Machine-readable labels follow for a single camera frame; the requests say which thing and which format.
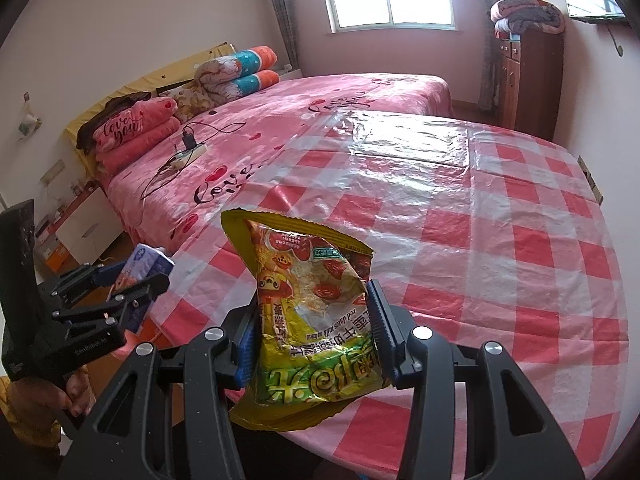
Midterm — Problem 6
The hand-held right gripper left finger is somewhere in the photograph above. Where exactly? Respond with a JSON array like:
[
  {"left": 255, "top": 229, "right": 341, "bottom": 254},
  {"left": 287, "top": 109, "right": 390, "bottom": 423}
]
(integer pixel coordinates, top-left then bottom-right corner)
[{"left": 59, "top": 305, "right": 261, "bottom": 480}]

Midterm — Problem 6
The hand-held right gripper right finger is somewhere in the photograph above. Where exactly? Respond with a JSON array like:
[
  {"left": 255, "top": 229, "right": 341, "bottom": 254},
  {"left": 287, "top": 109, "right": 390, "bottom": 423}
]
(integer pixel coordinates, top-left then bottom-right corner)
[{"left": 366, "top": 280, "right": 586, "bottom": 480}]

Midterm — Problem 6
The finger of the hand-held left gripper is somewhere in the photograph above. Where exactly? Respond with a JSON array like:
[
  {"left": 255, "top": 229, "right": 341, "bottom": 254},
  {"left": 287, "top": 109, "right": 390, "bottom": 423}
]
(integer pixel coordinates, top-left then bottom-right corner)
[
  {"left": 52, "top": 274, "right": 172, "bottom": 333},
  {"left": 36, "top": 260, "right": 130, "bottom": 311}
]

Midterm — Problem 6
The blue cartoon milk box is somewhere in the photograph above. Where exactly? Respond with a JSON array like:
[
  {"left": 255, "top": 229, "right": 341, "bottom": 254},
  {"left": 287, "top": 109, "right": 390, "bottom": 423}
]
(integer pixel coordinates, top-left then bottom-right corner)
[{"left": 106, "top": 243, "right": 177, "bottom": 335}]

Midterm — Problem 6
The yellow green snack packet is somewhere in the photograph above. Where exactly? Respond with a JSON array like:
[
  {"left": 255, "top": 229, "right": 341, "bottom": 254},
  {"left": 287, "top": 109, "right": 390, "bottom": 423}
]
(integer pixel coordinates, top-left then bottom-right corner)
[{"left": 221, "top": 210, "right": 393, "bottom": 432}]

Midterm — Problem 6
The person's left forearm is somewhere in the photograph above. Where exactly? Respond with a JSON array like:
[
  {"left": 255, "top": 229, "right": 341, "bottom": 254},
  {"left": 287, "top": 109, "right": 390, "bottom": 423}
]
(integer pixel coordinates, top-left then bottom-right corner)
[{"left": 0, "top": 375, "right": 63, "bottom": 456}]

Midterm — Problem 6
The person's left hand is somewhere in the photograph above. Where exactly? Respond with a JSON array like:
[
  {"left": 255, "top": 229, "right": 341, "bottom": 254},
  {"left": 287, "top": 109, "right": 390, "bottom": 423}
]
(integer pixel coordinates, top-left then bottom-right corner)
[{"left": 7, "top": 362, "right": 97, "bottom": 431}]

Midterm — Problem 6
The white nightstand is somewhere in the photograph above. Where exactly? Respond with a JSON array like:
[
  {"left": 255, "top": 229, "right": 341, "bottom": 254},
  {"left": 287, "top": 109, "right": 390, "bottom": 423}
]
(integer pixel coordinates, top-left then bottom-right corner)
[{"left": 37, "top": 180, "right": 127, "bottom": 267}]

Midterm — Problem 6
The pink checkered tablecloth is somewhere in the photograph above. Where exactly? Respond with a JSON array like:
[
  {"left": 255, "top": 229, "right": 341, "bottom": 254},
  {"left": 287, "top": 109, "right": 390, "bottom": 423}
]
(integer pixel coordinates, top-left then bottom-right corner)
[{"left": 150, "top": 107, "right": 631, "bottom": 480}]

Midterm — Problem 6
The folded pink blanket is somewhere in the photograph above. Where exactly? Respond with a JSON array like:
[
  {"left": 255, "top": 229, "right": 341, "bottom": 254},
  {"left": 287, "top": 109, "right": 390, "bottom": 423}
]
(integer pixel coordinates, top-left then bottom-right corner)
[{"left": 91, "top": 97, "right": 182, "bottom": 177}]

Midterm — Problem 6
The white power strip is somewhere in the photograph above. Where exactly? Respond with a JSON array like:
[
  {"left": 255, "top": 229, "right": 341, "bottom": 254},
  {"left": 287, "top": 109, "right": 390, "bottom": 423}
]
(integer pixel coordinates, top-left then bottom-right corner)
[{"left": 166, "top": 144, "right": 208, "bottom": 170}]

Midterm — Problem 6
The floral pillow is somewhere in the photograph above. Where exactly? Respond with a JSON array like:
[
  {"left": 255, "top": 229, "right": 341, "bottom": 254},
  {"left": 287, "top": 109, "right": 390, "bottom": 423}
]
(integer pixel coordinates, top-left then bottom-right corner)
[{"left": 156, "top": 82, "right": 219, "bottom": 117}]

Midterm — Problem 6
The yellow headboard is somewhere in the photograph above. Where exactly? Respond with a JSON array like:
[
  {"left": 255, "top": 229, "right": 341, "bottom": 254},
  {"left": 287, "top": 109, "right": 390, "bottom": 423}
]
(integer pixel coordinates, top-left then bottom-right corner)
[{"left": 64, "top": 41, "right": 237, "bottom": 161}]

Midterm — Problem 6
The rolled colourful quilt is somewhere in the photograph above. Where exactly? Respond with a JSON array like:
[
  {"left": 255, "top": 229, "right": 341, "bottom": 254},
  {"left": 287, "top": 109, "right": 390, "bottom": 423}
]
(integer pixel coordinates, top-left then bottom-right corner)
[{"left": 194, "top": 45, "right": 281, "bottom": 107}]

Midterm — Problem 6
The bed with pink sheet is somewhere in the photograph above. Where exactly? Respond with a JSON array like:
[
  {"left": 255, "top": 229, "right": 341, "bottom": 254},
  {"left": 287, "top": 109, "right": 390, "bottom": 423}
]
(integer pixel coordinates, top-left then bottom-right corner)
[{"left": 95, "top": 72, "right": 453, "bottom": 256}]

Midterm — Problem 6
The brown wooden cabinet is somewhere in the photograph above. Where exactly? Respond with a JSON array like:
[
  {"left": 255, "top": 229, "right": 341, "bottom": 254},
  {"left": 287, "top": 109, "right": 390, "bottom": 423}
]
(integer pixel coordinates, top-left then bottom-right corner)
[{"left": 492, "top": 30, "right": 566, "bottom": 142}]

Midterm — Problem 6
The grey patterned curtain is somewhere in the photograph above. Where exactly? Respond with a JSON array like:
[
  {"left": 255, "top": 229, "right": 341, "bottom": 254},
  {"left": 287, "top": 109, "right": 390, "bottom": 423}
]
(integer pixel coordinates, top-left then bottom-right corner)
[{"left": 474, "top": 0, "right": 502, "bottom": 111}]

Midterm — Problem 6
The grey checked curtain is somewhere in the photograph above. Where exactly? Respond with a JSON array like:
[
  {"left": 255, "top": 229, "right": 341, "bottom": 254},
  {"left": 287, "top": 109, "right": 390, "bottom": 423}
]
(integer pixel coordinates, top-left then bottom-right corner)
[{"left": 262, "top": 0, "right": 303, "bottom": 72}]

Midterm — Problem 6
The folded grey pink quilt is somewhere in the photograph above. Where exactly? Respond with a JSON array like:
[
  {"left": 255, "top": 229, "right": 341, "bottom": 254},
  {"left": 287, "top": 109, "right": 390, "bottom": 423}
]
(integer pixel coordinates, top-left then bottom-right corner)
[{"left": 489, "top": 0, "right": 567, "bottom": 37}]

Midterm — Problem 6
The small wall hanging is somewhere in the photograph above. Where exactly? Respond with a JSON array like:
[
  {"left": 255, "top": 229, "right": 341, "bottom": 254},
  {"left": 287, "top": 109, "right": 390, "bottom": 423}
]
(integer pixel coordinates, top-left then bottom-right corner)
[{"left": 16, "top": 91, "right": 42, "bottom": 139}]

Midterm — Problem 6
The black cable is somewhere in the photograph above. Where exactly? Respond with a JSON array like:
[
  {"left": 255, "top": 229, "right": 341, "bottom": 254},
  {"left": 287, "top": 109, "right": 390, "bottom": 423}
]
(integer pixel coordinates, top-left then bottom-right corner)
[{"left": 140, "top": 122, "right": 246, "bottom": 198}]

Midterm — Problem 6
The brown metal bracket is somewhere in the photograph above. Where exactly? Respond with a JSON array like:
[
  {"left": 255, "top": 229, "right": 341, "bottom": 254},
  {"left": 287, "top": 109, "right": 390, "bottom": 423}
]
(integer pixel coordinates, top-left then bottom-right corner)
[{"left": 576, "top": 155, "right": 604, "bottom": 206}]

